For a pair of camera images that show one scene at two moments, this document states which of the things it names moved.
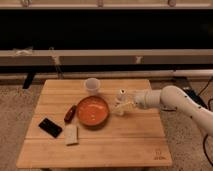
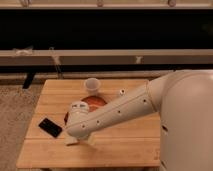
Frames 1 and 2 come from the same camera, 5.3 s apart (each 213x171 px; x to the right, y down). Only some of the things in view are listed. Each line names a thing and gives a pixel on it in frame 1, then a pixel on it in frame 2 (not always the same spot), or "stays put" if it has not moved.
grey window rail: (107, 57) stays put
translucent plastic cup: (92, 85) stays put
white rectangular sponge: (71, 136) stays put
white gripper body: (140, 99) → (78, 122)
